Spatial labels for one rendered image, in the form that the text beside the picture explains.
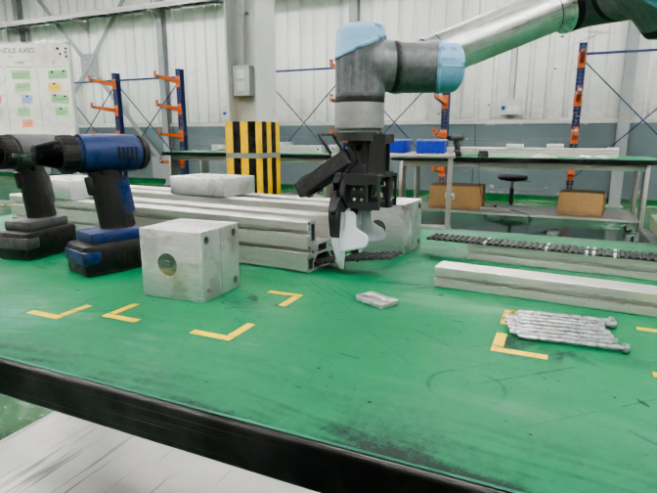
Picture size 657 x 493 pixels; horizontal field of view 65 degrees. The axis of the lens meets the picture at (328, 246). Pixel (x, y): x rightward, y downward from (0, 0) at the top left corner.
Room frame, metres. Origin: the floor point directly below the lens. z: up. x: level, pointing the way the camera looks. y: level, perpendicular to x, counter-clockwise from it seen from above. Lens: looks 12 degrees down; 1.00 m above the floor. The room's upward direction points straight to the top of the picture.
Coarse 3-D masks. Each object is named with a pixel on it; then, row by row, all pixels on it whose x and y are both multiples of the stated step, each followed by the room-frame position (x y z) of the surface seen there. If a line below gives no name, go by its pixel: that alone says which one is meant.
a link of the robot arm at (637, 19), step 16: (592, 0) 0.94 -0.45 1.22; (608, 0) 0.90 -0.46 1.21; (624, 0) 0.87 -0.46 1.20; (640, 0) 0.84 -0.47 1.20; (656, 0) 0.82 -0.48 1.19; (608, 16) 0.93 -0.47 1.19; (624, 16) 0.91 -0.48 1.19; (640, 16) 0.87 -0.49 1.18; (656, 16) 0.85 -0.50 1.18; (640, 32) 0.91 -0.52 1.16; (656, 32) 0.87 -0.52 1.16
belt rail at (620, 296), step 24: (456, 264) 0.74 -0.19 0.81; (456, 288) 0.71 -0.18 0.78; (480, 288) 0.70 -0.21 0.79; (504, 288) 0.68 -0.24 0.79; (528, 288) 0.67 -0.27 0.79; (552, 288) 0.65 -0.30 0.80; (576, 288) 0.64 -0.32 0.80; (600, 288) 0.63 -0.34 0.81; (624, 288) 0.62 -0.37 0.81; (648, 288) 0.62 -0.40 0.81; (624, 312) 0.61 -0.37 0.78; (648, 312) 0.60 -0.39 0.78
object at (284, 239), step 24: (24, 216) 1.18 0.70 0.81; (72, 216) 1.08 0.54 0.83; (96, 216) 1.04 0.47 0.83; (144, 216) 0.99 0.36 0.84; (168, 216) 0.96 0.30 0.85; (192, 216) 0.92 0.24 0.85; (216, 216) 0.89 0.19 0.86; (240, 216) 0.86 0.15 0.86; (264, 216) 0.85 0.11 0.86; (288, 216) 0.90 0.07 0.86; (312, 216) 0.88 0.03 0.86; (240, 240) 0.86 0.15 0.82; (264, 240) 0.84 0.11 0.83; (288, 240) 0.82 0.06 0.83; (312, 240) 0.82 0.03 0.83; (264, 264) 0.84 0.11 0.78; (288, 264) 0.82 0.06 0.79; (312, 264) 0.82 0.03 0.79
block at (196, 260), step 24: (144, 240) 0.68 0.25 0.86; (168, 240) 0.67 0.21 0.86; (192, 240) 0.65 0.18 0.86; (216, 240) 0.68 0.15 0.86; (144, 264) 0.69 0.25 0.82; (168, 264) 0.67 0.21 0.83; (192, 264) 0.66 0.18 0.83; (216, 264) 0.68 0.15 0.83; (144, 288) 0.69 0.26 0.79; (168, 288) 0.67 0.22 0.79; (192, 288) 0.66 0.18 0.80; (216, 288) 0.68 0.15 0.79
